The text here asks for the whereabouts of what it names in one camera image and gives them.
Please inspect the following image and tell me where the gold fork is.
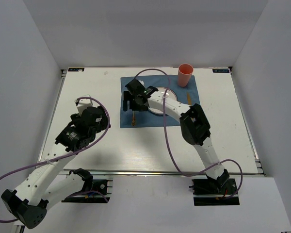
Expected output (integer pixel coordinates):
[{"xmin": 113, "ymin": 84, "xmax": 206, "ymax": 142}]
[{"xmin": 131, "ymin": 111, "xmax": 136, "ymax": 127}]

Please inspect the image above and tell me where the white plate with red characters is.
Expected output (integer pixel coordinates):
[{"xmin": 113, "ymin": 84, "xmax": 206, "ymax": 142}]
[{"xmin": 148, "ymin": 87, "xmax": 178, "ymax": 116}]

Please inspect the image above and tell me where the blue cloth napkin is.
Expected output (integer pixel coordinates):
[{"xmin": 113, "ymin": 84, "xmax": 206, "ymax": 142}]
[{"xmin": 120, "ymin": 74, "xmax": 200, "ymax": 128}]

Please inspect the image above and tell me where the gold knife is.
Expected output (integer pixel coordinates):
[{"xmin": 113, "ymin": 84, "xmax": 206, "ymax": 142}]
[{"xmin": 187, "ymin": 92, "xmax": 192, "ymax": 105}]

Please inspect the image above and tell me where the pink plastic cup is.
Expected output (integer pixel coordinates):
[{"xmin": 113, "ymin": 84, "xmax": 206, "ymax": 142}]
[{"xmin": 178, "ymin": 64, "xmax": 194, "ymax": 87}]

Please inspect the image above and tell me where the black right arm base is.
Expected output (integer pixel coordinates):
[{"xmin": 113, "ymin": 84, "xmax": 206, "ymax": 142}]
[{"xmin": 189, "ymin": 178, "xmax": 240, "ymax": 206}]

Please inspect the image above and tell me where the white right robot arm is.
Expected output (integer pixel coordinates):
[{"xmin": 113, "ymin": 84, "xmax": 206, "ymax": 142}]
[{"xmin": 123, "ymin": 79, "xmax": 229, "ymax": 194}]

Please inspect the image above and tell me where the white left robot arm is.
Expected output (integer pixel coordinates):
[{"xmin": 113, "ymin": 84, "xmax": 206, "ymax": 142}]
[{"xmin": 1, "ymin": 95, "xmax": 110, "ymax": 229}]

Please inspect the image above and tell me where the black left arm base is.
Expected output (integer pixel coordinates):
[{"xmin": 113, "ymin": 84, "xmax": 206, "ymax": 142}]
[{"xmin": 61, "ymin": 169, "xmax": 113, "ymax": 203}]

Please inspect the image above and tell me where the left table corner label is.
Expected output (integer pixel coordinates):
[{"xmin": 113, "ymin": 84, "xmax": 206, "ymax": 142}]
[{"xmin": 68, "ymin": 67, "xmax": 84, "ymax": 72}]

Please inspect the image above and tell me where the table corner label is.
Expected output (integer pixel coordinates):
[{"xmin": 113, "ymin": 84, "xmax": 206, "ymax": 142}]
[
  {"xmin": 68, "ymin": 67, "xmax": 84, "ymax": 72},
  {"xmin": 212, "ymin": 69, "xmax": 230, "ymax": 73}
]

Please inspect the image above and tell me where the right table corner label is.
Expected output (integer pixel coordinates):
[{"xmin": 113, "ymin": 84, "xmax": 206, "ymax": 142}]
[{"xmin": 212, "ymin": 69, "xmax": 230, "ymax": 73}]

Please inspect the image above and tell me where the aluminium table edge rail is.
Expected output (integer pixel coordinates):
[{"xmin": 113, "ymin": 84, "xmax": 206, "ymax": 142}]
[{"xmin": 59, "ymin": 170, "xmax": 266, "ymax": 177}]

